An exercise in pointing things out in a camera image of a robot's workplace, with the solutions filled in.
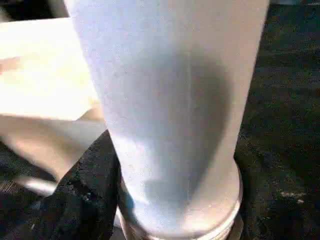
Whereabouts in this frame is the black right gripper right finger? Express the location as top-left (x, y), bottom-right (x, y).
top-left (234, 139), bottom-right (320, 240)

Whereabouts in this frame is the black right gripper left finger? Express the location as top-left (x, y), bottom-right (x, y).
top-left (37, 131), bottom-right (126, 240)

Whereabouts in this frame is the white plastic table leg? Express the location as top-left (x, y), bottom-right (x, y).
top-left (62, 0), bottom-right (272, 240)

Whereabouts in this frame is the white plastic table top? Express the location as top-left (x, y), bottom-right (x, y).
top-left (0, 17), bottom-right (111, 181)

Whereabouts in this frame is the black table mat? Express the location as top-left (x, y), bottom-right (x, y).
top-left (0, 0), bottom-right (320, 240)

